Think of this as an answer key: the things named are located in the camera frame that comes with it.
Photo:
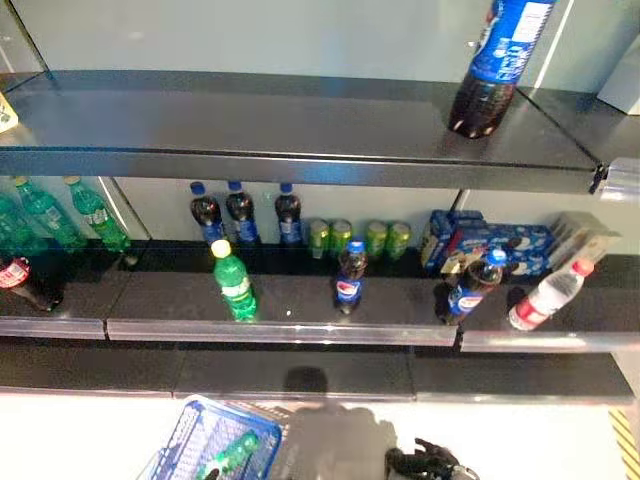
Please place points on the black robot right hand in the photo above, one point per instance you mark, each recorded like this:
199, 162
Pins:
425, 465

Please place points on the clear water bottle red cap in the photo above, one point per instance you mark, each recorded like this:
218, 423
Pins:
545, 300

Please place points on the blue plastic shopping basket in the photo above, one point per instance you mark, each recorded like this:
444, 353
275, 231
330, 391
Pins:
200, 430

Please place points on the green drink can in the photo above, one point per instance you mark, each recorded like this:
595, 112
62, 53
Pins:
341, 235
376, 239
319, 237
399, 241

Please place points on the yellow black hazard tape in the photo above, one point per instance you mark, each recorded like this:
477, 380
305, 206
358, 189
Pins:
625, 440

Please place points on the dark blue cookie box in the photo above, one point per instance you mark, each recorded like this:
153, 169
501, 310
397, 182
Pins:
437, 235

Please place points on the blue Oreo cookie box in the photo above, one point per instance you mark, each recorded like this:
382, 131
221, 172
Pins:
520, 245

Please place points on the grey cardboard box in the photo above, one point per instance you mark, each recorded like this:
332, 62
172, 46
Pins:
580, 240

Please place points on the black shelf board steel edge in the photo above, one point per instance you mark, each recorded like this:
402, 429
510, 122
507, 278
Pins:
250, 120

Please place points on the large Pepsi cola bottle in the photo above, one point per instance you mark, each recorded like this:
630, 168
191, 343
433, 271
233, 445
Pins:
500, 60

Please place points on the Coca-Cola bottle red cap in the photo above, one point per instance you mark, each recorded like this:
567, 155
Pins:
30, 285

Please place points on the black shelf board clear rail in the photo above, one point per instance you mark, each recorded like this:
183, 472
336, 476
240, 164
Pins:
610, 310
85, 295
600, 130
290, 290

